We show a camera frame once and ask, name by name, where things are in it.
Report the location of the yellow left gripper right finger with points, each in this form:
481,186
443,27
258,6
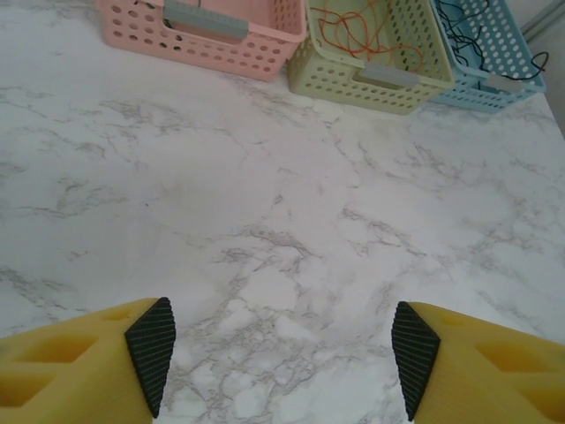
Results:
485,380

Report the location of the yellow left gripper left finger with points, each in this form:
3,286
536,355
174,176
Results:
88,380

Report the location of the green perforated plastic basket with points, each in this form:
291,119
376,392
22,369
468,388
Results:
335,84

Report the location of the pink perforated plastic basket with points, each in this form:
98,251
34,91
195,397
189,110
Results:
132,40

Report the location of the blue perforated plastic basket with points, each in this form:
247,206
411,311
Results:
507,26

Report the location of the aluminium frame post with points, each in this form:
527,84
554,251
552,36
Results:
547,17

